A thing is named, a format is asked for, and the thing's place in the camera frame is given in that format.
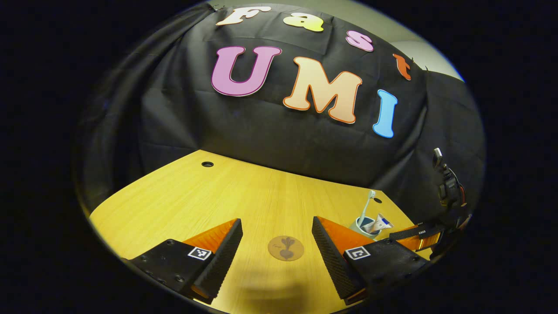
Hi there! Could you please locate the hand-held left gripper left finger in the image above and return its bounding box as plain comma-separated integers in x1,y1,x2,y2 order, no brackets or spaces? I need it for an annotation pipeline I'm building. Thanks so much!
121,218,244,305

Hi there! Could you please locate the round cork coaster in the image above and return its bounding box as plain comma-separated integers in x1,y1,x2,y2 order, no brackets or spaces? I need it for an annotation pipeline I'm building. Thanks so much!
268,235,305,262

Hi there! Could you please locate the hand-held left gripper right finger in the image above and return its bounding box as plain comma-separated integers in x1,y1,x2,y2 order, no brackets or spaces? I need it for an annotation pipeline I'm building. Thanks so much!
311,216,430,306

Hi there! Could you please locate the white toothpaste tube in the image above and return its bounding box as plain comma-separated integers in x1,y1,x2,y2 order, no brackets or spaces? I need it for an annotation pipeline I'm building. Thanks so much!
364,214,394,234

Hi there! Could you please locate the wooden desktop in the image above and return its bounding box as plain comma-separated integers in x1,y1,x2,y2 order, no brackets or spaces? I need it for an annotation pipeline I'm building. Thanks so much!
89,150,432,314

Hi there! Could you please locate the light blue toothbrush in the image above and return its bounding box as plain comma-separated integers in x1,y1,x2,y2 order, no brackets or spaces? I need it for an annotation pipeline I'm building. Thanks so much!
360,190,376,225

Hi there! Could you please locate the pale green cup wooden handle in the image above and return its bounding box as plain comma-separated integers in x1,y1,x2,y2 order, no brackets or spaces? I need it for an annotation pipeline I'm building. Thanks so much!
349,216,381,240

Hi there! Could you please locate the black backdrop cloth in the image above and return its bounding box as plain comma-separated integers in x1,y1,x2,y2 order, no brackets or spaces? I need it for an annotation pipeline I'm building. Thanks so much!
74,2,487,229

